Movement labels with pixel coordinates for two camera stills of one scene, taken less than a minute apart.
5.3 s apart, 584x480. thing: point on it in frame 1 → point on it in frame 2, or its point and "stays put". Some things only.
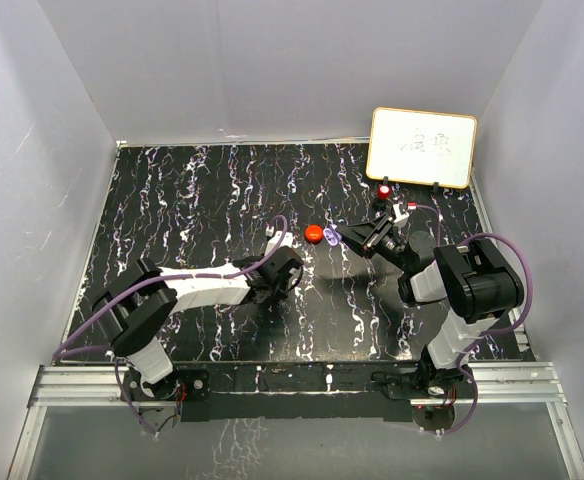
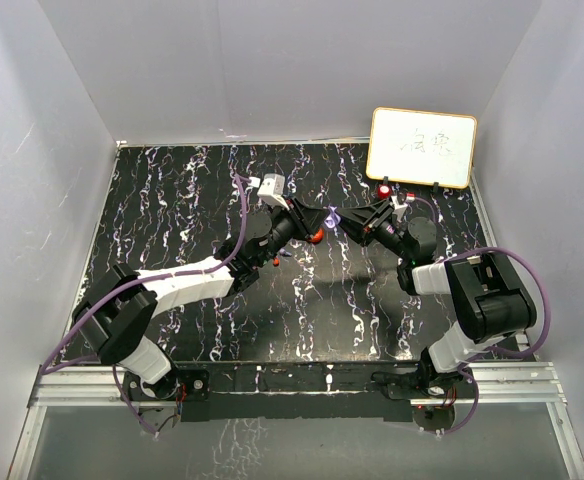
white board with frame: [421, 147] stays put
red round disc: [313, 233] stays put
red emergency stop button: [384, 192] stays put
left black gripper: [280, 294] → [305, 221]
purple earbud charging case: [332, 237] → [332, 218]
